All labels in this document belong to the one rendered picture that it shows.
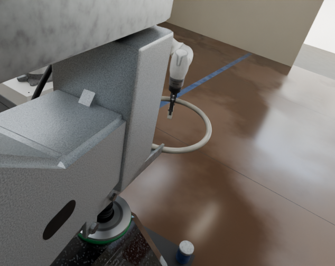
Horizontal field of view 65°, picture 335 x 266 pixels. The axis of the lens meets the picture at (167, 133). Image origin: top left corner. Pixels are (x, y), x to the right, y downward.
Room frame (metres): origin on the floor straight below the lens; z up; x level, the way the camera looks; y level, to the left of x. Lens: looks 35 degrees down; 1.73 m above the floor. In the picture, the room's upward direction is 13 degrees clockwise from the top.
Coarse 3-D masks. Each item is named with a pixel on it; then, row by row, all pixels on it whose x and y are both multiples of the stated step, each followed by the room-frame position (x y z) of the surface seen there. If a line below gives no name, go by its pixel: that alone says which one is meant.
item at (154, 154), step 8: (152, 152) 0.90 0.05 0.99; (160, 152) 0.98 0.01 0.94; (152, 160) 0.89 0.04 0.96; (144, 168) 0.80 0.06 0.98; (136, 176) 0.73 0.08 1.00; (128, 184) 0.66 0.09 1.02; (112, 192) 0.55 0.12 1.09; (120, 192) 0.60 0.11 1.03; (104, 200) 0.50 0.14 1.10; (112, 200) 0.53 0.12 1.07; (104, 208) 0.51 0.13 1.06; (96, 224) 0.40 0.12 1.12
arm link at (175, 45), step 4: (172, 44) 1.58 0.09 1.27; (176, 44) 1.58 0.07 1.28; (180, 44) 1.58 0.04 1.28; (184, 44) 1.61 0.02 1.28; (172, 48) 1.57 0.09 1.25; (176, 48) 1.56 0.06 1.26; (180, 48) 1.56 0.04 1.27; (184, 48) 1.57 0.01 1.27; (188, 48) 1.60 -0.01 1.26; (172, 52) 1.56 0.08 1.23; (188, 52) 1.57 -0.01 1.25; (192, 52) 1.63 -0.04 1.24; (192, 56) 1.60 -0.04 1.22
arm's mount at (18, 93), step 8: (8, 80) 1.37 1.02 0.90; (16, 80) 1.39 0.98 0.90; (0, 88) 1.34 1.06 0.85; (8, 88) 1.30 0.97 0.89; (16, 88) 1.30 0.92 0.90; (24, 88) 1.31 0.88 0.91; (32, 88) 1.33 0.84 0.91; (48, 88) 1.36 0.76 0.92; (8, 96) 1.31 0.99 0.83; (16, 96) 1.27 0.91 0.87; (24, 96) 1.23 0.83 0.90; (40, 96) 1.30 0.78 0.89; (16, 104) 1.28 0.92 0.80
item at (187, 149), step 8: (184, 104) 1.45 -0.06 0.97; (192, 104) 1.44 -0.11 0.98; (200, 112) 1.38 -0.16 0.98; (208, 120) 1.31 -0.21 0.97; (208, 128) 1.24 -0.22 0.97; (208, 136) 1.17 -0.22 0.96; (152, 144) 1.02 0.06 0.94; (200, 144) 1.10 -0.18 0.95; (168, 152) 1.00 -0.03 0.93; (176, 152) 1.01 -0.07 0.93; (184, 152) 1.03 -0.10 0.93
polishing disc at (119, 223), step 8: (120, 200) 0.70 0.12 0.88; (120, 208) 0.66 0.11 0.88; (128, 208) 0.67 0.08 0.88; (120, 216) 0.62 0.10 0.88; (128, 216) 0.63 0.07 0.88; (104, 224) 0.57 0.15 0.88; (112, 224) 0.58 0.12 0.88; (120, 224) 0.59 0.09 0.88; (128, 224) 0.60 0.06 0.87; (80, 232) 0.52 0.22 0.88; (96, 232) 0.54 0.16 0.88; (104, 232) 0.54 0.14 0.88; (112, 232) 0.55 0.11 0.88; (120, 232) 0.56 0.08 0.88; (96, 240) 0.51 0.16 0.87; (104, 240) 0.52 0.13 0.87
